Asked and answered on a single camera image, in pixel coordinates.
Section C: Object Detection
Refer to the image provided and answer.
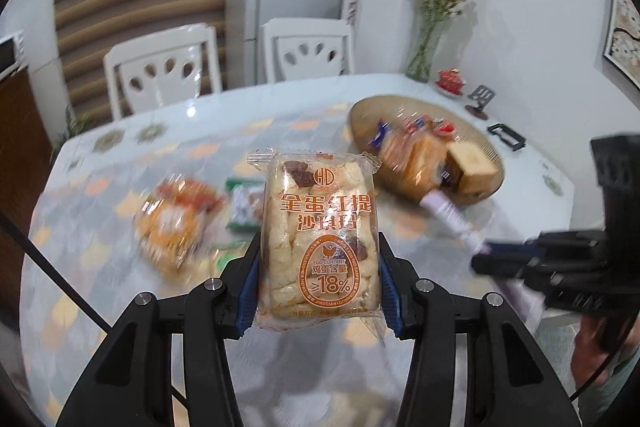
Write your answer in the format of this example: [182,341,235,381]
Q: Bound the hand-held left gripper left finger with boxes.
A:
[65,232,263,427]

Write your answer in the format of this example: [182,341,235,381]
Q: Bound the grey phone stand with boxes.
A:
[465,84,498,120]

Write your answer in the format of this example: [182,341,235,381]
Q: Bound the black phone holder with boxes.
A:
[487,123,527,152]

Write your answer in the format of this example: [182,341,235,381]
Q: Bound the white chair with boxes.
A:
[261,18,357,82]
[103,23,224,120]

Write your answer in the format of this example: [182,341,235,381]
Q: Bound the white microwave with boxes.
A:
[0,31,28,80]

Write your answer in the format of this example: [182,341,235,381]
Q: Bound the person's right hand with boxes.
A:
[571,314,628,400]

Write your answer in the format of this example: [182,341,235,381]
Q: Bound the green white snack packet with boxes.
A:
[225,177,266,233]
[207,241,251,280]

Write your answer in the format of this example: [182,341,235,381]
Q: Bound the blue snack packet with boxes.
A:
[367,121,398,150]

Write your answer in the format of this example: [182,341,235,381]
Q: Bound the round cracker bag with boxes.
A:
[134,177,226,278]

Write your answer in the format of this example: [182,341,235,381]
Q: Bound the red lidded teacup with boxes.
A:
[434,68,468,96]

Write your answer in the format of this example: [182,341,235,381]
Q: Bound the pale purple snack packet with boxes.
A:
[419,188,546,333]

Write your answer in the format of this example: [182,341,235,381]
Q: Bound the brown ribbed bowl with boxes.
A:
[347,94,506,208]

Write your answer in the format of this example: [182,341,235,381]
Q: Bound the framed wall picture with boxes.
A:
[602,0,640,88]

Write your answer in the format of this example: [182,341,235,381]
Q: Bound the glass vase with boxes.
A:
[405,19,443,82]

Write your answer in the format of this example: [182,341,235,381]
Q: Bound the wooden cabinet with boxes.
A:
[0,69,53,333]

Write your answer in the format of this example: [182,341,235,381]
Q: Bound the raisin pastry packet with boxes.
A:
[248,149,386,348]

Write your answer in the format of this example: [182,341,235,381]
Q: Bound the scallop patterned tablecloth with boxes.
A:
[20,117,501,427]

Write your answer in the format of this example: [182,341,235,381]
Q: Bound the person's right forearm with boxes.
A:
[607,337,640,403]

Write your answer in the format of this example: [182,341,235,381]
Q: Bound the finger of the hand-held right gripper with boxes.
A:
[487,231,601,259]
[471,252,556,293]

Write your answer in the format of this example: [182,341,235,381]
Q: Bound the green plant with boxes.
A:
[52,107,96,158]

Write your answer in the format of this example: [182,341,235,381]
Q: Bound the clear bread packet orange print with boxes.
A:
[382,132,448,200]

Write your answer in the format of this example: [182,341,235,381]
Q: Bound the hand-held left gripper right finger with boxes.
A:
[376,232,583,427]

